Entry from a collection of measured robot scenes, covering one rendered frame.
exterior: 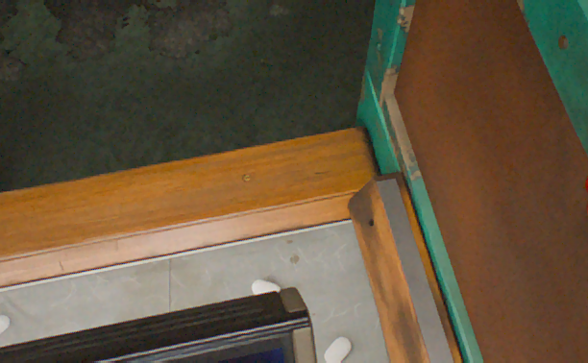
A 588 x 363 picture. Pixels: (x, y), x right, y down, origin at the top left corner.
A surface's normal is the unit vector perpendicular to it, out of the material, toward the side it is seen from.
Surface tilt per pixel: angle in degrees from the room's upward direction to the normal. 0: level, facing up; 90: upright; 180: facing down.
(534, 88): 90
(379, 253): 67
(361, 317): 0
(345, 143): 0
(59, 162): 0
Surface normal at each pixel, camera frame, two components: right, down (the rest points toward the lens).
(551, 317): -0.98, 0.18
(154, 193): 0.00, -0.44
